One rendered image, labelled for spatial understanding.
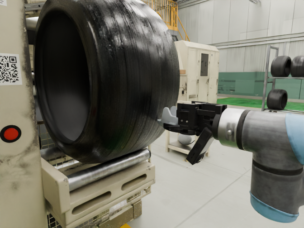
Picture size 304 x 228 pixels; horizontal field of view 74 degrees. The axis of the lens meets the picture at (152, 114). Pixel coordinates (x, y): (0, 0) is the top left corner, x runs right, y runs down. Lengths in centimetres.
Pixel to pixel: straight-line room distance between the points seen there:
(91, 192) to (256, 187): 44
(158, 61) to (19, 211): 56
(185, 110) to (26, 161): 45
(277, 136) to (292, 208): 15
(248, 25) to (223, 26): 139
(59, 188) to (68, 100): 54
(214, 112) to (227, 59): 1213
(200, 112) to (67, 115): 66
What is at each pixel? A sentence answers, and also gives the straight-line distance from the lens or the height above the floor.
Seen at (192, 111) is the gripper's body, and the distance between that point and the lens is 51.
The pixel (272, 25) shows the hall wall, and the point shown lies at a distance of 1201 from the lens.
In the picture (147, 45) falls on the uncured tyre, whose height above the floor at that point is 129.
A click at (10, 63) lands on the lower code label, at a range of 61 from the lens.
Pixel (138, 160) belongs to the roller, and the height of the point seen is 90.
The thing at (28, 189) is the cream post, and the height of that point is 90.
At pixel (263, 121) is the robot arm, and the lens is 45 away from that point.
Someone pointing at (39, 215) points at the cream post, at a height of 80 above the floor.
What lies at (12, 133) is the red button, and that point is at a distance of 62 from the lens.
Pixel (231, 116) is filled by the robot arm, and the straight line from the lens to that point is 47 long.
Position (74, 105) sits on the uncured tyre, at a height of 106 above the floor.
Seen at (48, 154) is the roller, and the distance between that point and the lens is 90.
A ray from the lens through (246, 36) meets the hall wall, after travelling 1236.
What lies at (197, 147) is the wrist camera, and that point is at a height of 103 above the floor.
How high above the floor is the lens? 121
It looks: 11 degrees down
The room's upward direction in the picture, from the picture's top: straight up
